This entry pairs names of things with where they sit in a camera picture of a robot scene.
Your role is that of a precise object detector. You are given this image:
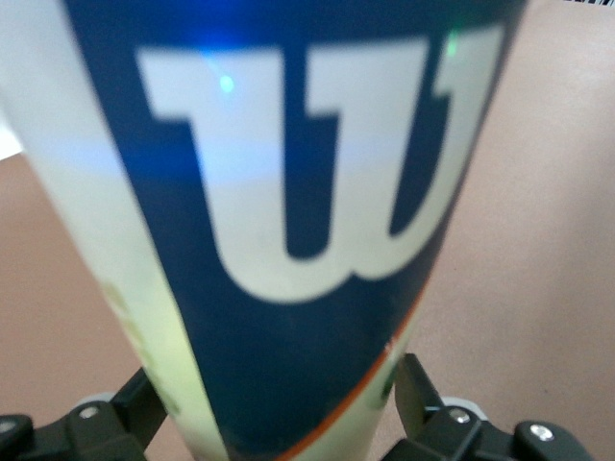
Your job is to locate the clear blue-label tennis ball can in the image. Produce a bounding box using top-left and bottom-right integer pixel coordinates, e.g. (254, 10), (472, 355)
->
(0, 0), (529, 461)

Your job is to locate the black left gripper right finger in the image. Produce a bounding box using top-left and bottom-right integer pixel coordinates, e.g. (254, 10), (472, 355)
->
(387, 352), (590, 461)

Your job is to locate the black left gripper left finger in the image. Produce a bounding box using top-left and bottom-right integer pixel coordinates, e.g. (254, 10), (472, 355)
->
(0, 365), (169, 461)

